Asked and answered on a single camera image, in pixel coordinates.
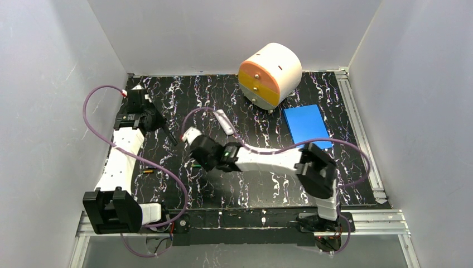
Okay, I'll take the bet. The round white drawer cabinet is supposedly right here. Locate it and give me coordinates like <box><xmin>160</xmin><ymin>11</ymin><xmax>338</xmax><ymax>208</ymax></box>
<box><xmin>238</xmin><ymin>42</ymin><xmax>302</xmax><ymax>113</ymax></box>

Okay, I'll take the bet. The purple cable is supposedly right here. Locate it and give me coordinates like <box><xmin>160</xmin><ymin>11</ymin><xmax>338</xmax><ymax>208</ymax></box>
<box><xmin>180</xmin><ymin>107</ymin><xmax>371</xmax><ymax>256</ymax></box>
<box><xmin>82</xmin><ymin>85</ymin><xmax>189</xmax><ymax>258</ymax></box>

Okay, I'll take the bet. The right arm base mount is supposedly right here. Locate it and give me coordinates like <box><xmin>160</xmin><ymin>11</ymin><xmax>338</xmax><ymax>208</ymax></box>
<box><xmin>287</xmin><ymin>212</ymin><xmax>356</xmax><ymax>255</ymax></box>

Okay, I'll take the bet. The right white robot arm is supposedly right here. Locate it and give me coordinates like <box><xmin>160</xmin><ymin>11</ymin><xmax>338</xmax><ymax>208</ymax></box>
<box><xmin>182</xmin><ymin>134</ymin><xmax>339</xmax><ymax>231</ymax></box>

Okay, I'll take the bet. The aluminium frame rail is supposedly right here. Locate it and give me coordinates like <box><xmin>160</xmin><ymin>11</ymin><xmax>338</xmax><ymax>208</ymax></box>
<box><xmin>345</xmin><ymin>209</ymin><xmax>411</xmax><ymax>235</ymax></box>

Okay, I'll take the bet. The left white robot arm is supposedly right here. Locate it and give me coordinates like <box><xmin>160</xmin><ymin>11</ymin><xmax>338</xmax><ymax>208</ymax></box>
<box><xmin>83</xmin><ymin>85</ymin><xmax>166</xmax><ymax>235</ymax></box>

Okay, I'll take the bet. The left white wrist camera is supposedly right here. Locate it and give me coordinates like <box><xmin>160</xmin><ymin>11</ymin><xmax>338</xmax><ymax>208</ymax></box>
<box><xmin>122</xmin><ymin>85</ymin><xmax>150</xmax><ymax>101</ymax></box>

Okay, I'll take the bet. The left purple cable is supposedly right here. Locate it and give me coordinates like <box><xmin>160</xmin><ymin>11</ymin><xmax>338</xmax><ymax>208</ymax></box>
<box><xmin>82</xmin><ymin>85</ymin><xmax>189</xmax><ymax>258</ymax></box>

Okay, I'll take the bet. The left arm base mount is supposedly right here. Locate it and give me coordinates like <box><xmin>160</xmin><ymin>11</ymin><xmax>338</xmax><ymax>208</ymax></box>
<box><xmin>141</xmin><ymin>203</ymin><xmax>190</xmax><ymax>257</ymax></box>

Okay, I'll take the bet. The white remote control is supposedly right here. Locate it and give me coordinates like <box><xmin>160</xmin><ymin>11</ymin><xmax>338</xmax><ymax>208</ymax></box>
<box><xmin>213</xmin><ymin>109</ymin><xmax>234</xmax><ymax>136</ymax></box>

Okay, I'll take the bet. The blue rectangular pad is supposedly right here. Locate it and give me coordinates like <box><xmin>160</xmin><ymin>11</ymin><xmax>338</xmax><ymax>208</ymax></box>
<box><xmin>283</xmin><ymin>104</ymin><xmax>329</xmax><ymax>144</ymax></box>

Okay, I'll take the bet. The black remote control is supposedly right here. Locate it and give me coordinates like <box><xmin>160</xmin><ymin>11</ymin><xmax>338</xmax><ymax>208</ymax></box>
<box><xmin>154</xmin><ymin>108</ymin><xmax>178</xmax><ymax>146</ymax></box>

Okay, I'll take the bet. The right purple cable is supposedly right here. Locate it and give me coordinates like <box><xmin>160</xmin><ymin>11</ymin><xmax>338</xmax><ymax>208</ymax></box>
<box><xmin>180</xmin><ymin>107</ymin><xmax>371</xmax><ymax>256</ymax></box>

